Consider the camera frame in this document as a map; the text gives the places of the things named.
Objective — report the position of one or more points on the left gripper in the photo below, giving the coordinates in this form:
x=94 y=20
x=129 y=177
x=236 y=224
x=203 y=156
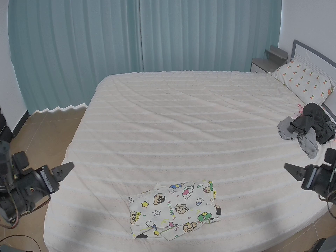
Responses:
x=31 y=190

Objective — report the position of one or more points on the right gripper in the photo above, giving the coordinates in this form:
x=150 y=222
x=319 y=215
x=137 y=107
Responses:
x=320 y=182

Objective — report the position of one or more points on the white printed pyjama top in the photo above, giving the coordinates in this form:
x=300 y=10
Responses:
x=170 y=211

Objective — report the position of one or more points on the grey garment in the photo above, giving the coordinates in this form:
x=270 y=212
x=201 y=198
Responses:
x=309 y=146

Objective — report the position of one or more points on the black garment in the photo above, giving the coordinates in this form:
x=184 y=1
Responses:
x=317 y=125

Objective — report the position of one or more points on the pink garment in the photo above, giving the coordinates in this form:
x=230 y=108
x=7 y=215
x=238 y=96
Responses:
x=299 y=110

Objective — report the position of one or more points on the white printed pillow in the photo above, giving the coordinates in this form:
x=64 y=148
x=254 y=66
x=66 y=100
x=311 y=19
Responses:
x=304 y=80

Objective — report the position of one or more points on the grey bedside table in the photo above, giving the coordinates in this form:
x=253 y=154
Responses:
x=262 y=64

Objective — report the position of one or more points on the bed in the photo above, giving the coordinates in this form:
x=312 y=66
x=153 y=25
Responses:
x=183 y=127

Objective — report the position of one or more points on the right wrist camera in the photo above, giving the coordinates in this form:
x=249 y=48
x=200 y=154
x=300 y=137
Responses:
x=330 y=159

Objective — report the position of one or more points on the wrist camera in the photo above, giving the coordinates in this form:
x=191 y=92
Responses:
x=20 y=161
x=330 y=159

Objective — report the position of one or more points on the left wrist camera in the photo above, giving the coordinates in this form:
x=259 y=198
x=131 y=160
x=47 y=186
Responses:
x=20 y=161

